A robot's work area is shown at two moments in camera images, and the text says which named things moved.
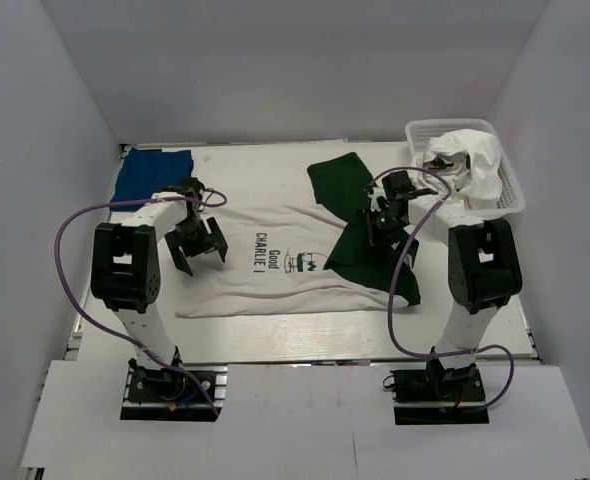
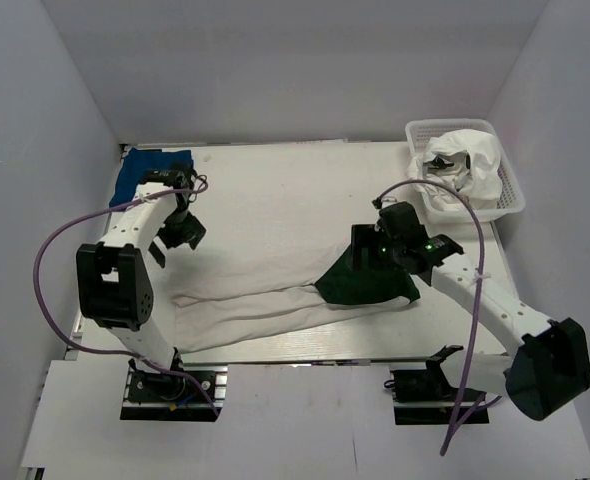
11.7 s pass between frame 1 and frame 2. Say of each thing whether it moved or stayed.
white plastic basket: stayed
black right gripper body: moved
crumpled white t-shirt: stayed
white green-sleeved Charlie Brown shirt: moved
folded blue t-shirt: stayed
